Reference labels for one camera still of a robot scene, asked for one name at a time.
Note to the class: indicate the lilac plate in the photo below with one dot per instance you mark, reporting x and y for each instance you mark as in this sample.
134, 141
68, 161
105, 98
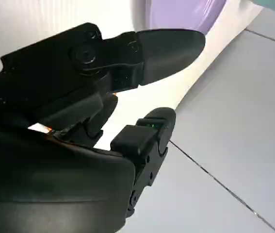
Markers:
183, 14

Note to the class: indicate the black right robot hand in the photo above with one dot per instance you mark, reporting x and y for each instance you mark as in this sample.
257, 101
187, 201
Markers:
54, 170

